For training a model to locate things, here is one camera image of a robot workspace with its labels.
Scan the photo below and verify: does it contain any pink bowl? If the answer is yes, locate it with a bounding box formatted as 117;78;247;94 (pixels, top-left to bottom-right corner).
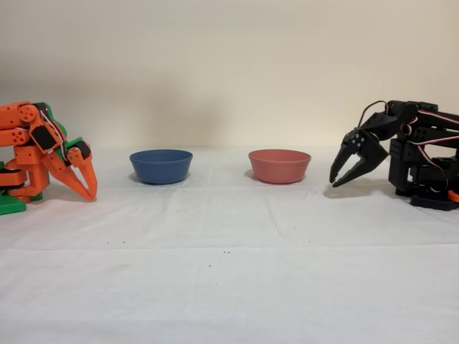
248;149;312;185

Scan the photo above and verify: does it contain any blue bowl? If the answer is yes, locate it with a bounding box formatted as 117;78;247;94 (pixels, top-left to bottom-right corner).
128;149;194;185

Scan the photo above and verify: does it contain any white tablecloth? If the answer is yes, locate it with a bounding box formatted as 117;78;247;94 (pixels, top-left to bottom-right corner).
0;145;459;344

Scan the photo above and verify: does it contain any thin gripper cable loop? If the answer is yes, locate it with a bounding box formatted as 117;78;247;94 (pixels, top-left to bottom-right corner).
358;100;389;130

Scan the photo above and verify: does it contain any orange arm servo cable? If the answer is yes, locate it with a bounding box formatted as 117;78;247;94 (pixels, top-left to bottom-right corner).
39;109;70;161

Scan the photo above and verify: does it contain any red white arm cable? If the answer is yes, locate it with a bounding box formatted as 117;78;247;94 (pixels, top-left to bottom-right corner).
399;109;459;191

